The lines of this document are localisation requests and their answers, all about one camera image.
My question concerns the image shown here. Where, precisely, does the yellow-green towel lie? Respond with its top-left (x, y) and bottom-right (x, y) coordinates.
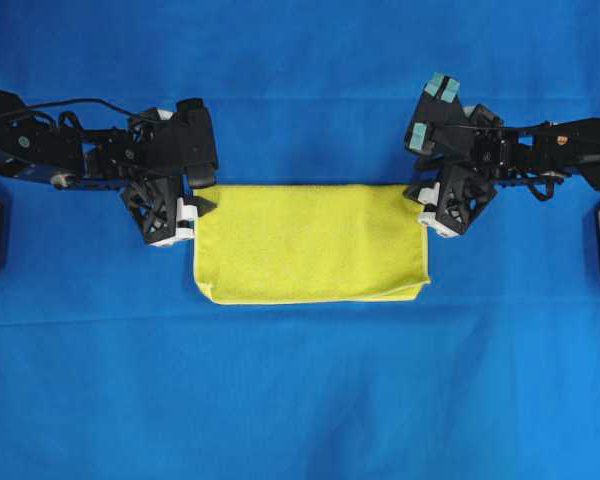
top-left (193, 184), bottom-right (430, 305)

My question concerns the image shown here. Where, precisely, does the blue table cloth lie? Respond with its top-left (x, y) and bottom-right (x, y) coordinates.
top-left (0, 1), bottom-right (600, 479)

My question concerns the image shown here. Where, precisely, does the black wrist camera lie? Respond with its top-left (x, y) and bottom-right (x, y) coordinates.
top-left (404, 73), bottom-right (474, 158)
top-left (146, 98), bottom-right (219, 189)

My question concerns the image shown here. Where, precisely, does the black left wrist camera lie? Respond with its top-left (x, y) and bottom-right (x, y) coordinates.
top-left (146, 98), bottom-right (219, 189)

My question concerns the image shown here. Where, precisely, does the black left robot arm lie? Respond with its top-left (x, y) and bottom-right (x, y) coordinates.
top-left (0, 90), bottom-right (219, 247)

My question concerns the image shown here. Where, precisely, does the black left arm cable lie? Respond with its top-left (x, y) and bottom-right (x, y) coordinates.
top-left (0, 97), bottom-right (146, 131)

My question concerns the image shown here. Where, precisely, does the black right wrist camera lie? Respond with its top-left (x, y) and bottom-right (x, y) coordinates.
top-left (404, 73), bottom-right (474, 158)

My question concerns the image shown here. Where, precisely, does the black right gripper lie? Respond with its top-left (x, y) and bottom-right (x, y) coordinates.
top-left (403, 165), bottom-right (496, 238)

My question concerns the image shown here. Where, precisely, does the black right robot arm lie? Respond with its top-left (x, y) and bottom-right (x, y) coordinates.
top-left (403, 105), bottom-right (600, 238)

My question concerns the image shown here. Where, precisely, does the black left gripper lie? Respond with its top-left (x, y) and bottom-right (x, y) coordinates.
top-left (121, 176), bottom-right (217, 248)

